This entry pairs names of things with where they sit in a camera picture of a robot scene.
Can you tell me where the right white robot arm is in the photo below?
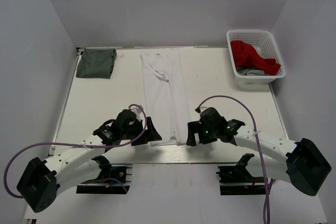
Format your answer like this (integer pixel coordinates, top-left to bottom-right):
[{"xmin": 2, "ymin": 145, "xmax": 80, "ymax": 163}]
[{"xmin": 186, "ymin": 108, "xmax": 331, "ymax": 196}]

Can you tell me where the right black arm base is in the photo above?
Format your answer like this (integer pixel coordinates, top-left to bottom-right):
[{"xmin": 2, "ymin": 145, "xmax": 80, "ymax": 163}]
[{"xmin": 216, "ymin": 154, "xmax": 266, "ymax": 196}]

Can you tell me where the red t shirt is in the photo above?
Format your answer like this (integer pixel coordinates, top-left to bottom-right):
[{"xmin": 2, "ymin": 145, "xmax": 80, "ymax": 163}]
[{"xmin": 230, "ymin": 40, "xmax": 281, "ymax": 76}]

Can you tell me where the folded dark green t shirt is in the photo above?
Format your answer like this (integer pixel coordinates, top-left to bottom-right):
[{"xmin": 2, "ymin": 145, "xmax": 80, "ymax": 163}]
[{"xmin": 76, "ymin": 48, "xmax": 117, "ymax": 79}]

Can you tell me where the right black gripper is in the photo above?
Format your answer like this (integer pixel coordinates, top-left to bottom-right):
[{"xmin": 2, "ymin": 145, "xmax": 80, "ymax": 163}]
[{"xmin": 187, "ymin": 120, "xmax": 218, "ymax": 146}]

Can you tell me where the white plastic basket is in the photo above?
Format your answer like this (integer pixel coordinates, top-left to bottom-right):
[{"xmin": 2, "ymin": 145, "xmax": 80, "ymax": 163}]
[{"xmin": 226, "ymin": 29, "xmax": 286, "ymax": 84}]

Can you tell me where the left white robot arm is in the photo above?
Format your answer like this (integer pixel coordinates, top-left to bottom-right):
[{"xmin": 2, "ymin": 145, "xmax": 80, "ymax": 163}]
[{"xmin": 17, "ymin": 109, "xmax": 162, "ymax": 213}]

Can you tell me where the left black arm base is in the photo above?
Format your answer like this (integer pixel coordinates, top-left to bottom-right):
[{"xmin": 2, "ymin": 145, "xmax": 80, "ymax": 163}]
[{"xmin": 76, "ymin": 156, "xmax": 132, "ymax": 195}]

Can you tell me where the white t shirt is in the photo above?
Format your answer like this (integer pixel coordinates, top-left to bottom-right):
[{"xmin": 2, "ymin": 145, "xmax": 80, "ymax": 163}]
[{"xmin": 141, "ymin": 49, "xmax": 191, "ymax": 146}]

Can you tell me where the grey t shirt in basket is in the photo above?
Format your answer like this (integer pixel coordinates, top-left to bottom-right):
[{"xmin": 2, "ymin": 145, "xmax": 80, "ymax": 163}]
[{"xmin": 236, "ymin": 47, "xmax": 272, "ymax": 77}]

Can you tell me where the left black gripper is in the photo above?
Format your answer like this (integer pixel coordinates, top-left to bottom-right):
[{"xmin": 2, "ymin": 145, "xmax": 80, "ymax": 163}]
[{"xmin": 121, "ymin": 116, "xmax": 162, "ymax": 146}]

